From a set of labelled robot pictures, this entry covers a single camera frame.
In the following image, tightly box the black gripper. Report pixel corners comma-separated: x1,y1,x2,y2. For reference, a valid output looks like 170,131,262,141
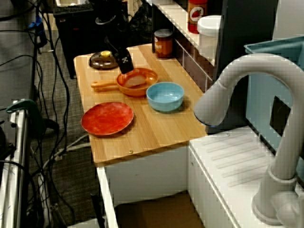
104,35,135,75

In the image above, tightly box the salmon sushi toy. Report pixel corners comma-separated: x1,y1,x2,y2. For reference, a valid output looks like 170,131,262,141
123,70,147,87

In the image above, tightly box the brown lid yellow knob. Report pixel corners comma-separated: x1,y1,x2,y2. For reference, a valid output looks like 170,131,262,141
89,50,119,70

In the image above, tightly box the orange toy frying pan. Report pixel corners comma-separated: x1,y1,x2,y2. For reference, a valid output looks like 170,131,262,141
91,67,159,97

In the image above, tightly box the brown beans can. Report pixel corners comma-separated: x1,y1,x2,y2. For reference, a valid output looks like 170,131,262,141
152,28,174,59

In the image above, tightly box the light blue bowl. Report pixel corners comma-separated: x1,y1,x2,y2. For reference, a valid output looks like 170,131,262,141
146,82,185,113

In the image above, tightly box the red plate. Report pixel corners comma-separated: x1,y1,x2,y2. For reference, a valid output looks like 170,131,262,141
81,101,134,137

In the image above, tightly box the tiled backsplash shelf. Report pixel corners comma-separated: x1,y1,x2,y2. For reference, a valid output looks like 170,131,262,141
152,0,218,93

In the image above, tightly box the red tomato sauce bottle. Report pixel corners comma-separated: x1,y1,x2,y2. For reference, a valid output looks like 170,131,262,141
187,0,208,34

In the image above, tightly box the white lidded container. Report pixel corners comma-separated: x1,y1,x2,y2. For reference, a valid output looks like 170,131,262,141
197,14,223,61

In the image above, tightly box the blue tape piece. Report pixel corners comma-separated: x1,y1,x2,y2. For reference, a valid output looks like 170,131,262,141
28,15,44,28

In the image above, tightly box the green power drill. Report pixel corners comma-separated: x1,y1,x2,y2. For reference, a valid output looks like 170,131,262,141
6,98,60,138

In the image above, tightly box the dark grey upright panel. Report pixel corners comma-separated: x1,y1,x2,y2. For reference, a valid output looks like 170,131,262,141
212,0,279,133

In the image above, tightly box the grey toy faucet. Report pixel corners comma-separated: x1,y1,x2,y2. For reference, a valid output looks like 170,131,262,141
193,52,304,226

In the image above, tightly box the teal plastic bin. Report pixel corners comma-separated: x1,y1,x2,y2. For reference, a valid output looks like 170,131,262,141
244,35,304,173

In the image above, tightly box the white sink unit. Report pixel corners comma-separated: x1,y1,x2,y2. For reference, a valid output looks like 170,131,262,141
96,125,304,228

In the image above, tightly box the black cable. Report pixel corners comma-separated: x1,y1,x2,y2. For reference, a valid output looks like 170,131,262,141
45,9,72,152

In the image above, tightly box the grey floor cable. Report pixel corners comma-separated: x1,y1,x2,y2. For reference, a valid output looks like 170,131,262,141
42,133,92,169

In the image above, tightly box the aluminium frame rail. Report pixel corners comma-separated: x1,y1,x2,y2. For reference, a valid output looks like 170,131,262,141
0,101,31,228

